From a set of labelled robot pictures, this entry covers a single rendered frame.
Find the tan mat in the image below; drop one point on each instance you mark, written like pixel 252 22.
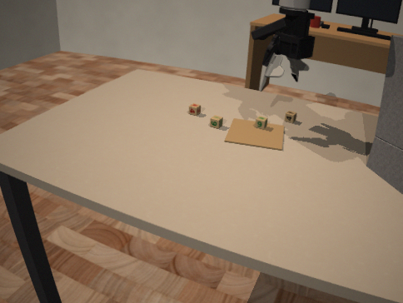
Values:
pixel 244 132

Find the tan letter block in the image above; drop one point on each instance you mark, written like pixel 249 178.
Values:
pixel 194 109
pixel 216 122
pixel 261 122
pixel 290 116

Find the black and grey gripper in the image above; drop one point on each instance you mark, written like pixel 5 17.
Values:
pixel 294 35

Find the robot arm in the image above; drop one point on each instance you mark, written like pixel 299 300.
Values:
pixel 263 33

